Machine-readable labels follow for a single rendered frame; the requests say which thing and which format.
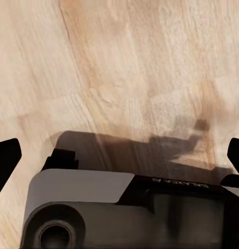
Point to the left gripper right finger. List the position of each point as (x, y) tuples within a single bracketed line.
[(233, 152)]

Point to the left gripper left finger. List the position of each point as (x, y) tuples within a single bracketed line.
[(10, 155)]

